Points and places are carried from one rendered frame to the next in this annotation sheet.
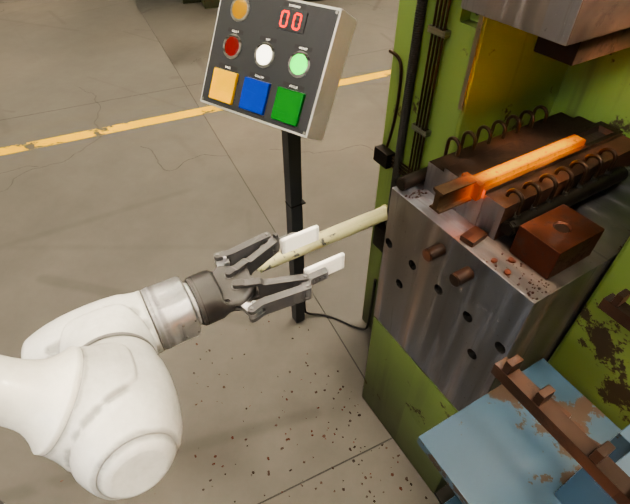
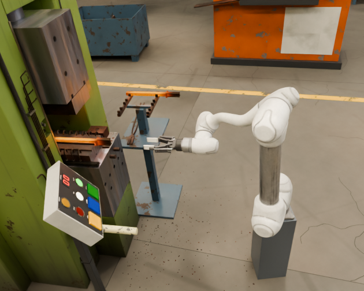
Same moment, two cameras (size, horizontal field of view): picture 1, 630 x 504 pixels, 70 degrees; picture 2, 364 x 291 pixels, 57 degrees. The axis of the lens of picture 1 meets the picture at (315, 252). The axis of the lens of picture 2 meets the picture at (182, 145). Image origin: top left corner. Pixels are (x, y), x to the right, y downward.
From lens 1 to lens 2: 2.12 m
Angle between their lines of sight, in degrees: 89
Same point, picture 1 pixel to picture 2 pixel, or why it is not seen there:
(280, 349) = not seen: outside the picture
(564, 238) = (101, 127)
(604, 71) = not seen: hidden behind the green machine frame
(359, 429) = (138, 248)
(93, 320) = (202, 135)
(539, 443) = (139, 138)
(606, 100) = not seen: hidden behind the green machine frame
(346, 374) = (121, 269)
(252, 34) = (73, 200)
